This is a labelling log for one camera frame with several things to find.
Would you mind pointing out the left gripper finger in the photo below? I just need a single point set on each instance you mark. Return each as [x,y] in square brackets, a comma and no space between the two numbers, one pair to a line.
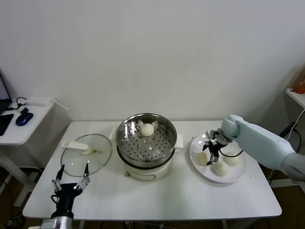
[85,180]
[57,182]

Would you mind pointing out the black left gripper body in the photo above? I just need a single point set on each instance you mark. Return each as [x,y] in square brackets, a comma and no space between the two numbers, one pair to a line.
[66,193]

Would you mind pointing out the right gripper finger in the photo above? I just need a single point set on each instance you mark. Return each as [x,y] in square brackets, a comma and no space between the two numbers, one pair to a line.
[215,159]
[206,145]

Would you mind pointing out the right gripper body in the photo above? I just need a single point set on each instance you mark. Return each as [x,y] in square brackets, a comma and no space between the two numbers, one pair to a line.
[216,143]

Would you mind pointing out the white steamed baozi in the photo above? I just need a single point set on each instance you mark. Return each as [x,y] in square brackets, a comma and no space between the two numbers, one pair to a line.
[233,160]
[220,169]
[202,159]
[147,130]

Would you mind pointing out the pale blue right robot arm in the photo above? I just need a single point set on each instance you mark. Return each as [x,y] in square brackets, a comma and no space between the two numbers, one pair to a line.
[262,145]

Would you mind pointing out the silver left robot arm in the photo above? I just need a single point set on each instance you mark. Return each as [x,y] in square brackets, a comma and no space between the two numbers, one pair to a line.
[64,223]

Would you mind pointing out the stainless steel steamer basket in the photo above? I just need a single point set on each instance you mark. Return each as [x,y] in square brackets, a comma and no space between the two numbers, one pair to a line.
[147,150]

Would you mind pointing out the white round plate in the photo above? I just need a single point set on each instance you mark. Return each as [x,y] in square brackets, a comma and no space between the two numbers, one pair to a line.
[197,145]

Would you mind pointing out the white electric cooker base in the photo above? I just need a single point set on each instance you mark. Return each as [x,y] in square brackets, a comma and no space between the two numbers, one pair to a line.
[143,173]

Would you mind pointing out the white side table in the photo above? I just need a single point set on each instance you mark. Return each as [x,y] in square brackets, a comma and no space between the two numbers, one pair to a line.
[14,139]

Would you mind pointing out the blue computer mouse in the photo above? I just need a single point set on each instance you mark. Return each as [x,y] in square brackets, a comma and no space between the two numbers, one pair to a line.
[24,119]

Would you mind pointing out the white stand foot bar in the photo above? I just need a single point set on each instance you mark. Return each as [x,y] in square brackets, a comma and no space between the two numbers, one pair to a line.
[289,184]

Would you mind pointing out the small black clip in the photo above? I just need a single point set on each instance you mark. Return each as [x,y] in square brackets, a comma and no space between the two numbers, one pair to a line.
[24,111]

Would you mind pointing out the black flat phone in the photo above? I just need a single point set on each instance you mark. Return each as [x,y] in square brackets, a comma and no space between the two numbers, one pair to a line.
[4,124]

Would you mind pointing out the white power adapter box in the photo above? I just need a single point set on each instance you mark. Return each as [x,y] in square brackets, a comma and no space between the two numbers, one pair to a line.
[38,101]

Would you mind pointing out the orange object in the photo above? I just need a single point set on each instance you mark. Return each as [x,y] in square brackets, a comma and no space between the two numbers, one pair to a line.
[300,86]

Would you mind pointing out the black laptop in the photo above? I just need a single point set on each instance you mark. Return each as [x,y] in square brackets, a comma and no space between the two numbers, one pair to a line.
[3,90]

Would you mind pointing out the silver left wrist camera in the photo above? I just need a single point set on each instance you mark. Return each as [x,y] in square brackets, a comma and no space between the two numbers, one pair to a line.
[48,224]

